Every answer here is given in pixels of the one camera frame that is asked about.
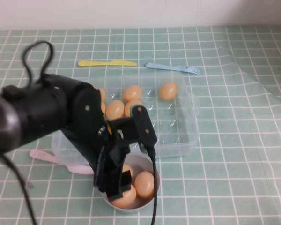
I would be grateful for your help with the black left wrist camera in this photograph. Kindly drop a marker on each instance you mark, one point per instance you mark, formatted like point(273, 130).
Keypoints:
point(144, 126)

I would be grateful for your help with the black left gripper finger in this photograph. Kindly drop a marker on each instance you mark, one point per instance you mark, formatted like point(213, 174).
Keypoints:
point(113, 187)
point(127, 181)

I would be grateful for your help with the green checked tablecloth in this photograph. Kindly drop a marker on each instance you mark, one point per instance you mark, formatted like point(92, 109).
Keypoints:
point(224, 140)

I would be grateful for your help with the grey round bowl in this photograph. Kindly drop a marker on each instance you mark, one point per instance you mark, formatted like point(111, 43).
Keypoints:
point(140, 162)

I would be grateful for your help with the clear plastic egg box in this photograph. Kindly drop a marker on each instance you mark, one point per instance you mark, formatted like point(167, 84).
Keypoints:
point(178, 131)

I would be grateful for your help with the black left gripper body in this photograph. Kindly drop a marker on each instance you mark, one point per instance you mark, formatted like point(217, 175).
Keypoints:
point(89, 122)

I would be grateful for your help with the pink plastic spoon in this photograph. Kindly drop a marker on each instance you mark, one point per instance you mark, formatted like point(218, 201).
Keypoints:
point(41, 154)

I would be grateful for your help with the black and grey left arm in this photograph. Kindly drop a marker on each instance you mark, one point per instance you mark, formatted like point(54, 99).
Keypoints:
point(37, 110)

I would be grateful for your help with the yellow plastic knife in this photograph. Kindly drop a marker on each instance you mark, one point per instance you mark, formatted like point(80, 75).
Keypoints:
point(103, 63)

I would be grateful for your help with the blue plastic fork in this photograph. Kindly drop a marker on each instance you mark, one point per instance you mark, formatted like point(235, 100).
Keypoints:
point(168, 68)

